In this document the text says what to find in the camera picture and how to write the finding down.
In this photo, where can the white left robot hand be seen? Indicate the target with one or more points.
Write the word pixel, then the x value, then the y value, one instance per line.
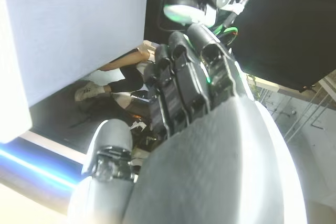
pixel 210 169

